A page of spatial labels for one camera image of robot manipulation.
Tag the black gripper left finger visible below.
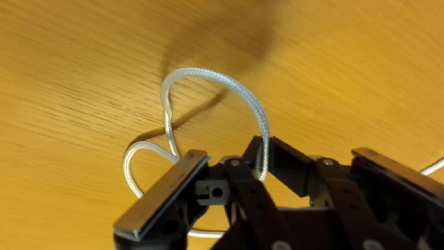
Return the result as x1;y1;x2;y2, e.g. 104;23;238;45
112;137;283;250

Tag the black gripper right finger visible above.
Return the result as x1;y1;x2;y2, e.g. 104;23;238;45
269;137;444;250

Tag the white shoelace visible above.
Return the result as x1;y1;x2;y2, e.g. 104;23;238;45
120;67;444;241

